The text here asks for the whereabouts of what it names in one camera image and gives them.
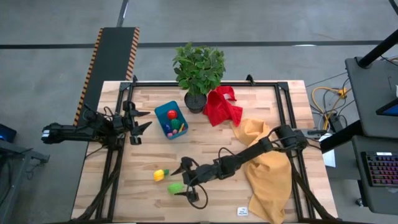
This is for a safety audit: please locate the dark device with blue light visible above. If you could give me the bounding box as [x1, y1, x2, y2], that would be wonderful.
[0, 123, 17, 143]

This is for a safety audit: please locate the backlit computer keyboard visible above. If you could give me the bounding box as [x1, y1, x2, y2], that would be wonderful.
[360, 151, 398, 187]

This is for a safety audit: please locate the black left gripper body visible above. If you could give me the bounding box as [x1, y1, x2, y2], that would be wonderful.
[113, 100, 142, 146]

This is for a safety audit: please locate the teal plastic tupperware container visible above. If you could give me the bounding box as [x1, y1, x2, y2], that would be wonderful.
[154, 100, 189, 140]

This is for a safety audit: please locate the white paper sheet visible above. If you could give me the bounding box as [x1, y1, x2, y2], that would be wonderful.
[320, 133, 336, 168]

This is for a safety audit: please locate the black metal table frame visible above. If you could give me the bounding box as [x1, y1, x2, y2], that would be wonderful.
[71, 74, 340, 224]

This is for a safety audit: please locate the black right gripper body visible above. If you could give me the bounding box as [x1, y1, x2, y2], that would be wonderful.
[182, 156, 220, 203]

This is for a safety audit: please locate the gray desk top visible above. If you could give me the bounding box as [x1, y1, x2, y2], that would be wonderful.
[345, 57, 398, 139]

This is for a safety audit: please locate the yellow cable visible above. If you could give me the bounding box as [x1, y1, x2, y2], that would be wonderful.
[312, 86, 349, 130]

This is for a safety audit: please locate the light green toy pear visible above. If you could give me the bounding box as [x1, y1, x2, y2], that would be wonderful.
[167, 182, 185, 195]

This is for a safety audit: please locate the gray metal cart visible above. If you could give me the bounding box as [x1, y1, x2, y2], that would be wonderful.
[0, 139, 50, 224]

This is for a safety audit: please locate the red cloth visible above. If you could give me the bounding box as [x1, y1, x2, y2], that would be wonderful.
[202, 85, 244, 128]

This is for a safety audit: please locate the dark gray keyboard desk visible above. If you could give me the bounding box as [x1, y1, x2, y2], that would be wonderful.
[351, 135, 398, 215]

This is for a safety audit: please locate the black desk support bar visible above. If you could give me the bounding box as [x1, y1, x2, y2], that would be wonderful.
[319, 121, 364, 154]

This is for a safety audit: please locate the yellow cloth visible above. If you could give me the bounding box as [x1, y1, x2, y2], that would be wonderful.
[229, 118, 293, 224]

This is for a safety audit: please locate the black tablet with blue screen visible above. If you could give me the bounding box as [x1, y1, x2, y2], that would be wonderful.
[375, 98, 398, 118]

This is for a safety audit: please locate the black mat with hazard stripes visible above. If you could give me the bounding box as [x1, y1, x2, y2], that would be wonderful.
[73, 27, 140, 128]

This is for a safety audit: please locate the black power strip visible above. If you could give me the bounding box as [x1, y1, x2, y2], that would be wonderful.
[328, 113, 343, 133]

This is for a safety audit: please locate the black pole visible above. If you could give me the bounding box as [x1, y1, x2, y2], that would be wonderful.
[356, 29, 398, 69]

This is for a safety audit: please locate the green plant in black pot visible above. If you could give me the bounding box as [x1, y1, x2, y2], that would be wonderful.
[172, 42, 226, 114]

